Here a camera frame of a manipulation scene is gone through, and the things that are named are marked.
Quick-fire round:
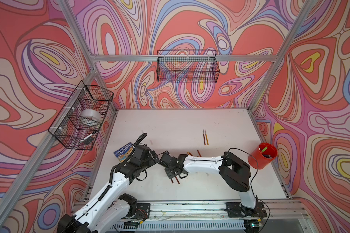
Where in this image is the yellow carving knife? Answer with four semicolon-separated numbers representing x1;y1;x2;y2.
205;130;209;145

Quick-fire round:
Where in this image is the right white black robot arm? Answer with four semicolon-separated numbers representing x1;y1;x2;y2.
159;151;258;216

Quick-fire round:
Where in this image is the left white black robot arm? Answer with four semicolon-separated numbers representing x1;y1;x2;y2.
57;144;159;233

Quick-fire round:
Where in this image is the blue treehouse paperback book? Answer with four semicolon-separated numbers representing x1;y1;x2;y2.
114;142;133;162

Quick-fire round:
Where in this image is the small object in left basket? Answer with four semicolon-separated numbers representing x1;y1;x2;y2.
79;134;94;145

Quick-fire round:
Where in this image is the red plastic cup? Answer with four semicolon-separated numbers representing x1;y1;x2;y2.
248;143;278;170

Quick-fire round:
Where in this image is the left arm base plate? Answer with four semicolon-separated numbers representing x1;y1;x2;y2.
125;203;151;220

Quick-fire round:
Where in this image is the grey duct tape roll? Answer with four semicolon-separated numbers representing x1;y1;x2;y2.
79;109;102;127

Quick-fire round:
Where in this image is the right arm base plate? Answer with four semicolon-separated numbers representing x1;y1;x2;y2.
224;202;267;218

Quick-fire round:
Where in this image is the black wire basket left wall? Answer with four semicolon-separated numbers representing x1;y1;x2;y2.
48;81;114;150

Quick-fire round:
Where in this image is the black wire basket wall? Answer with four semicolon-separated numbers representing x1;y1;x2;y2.
157;49;220;83
48;81;114;150

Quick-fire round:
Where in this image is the black wire basket back wall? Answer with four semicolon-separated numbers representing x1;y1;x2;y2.
157;49;220;83

